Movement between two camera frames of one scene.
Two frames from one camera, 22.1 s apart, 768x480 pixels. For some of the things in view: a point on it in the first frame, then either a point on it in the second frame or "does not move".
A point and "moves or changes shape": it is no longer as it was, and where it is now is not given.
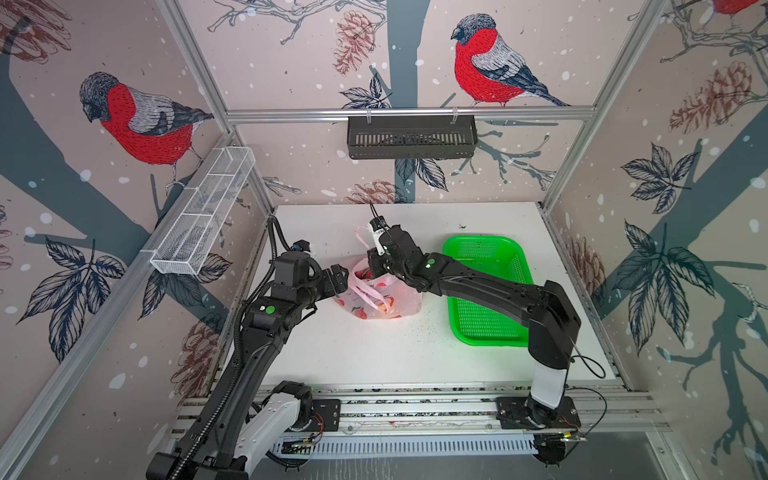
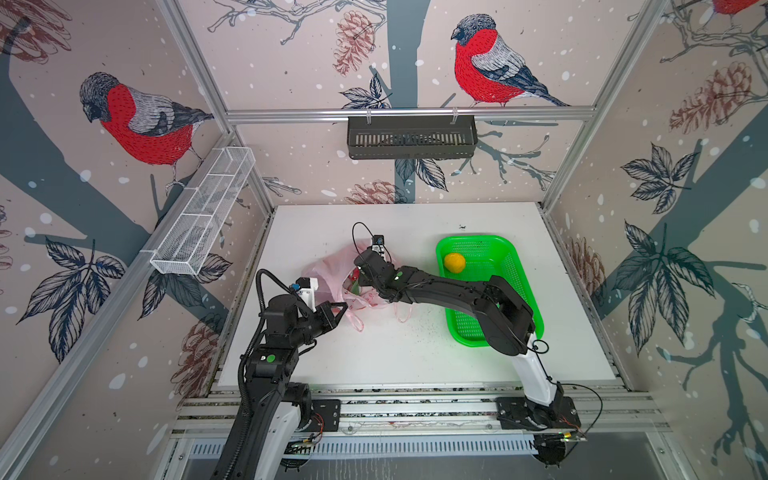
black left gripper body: (322, 285) → (309, 325)
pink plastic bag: (371, 297) moves or changes shape
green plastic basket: (481, 325) does not move
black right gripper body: (384, 263) → (365, 278)
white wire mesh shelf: (194, 224) does not move
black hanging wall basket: (377, 137) does not move
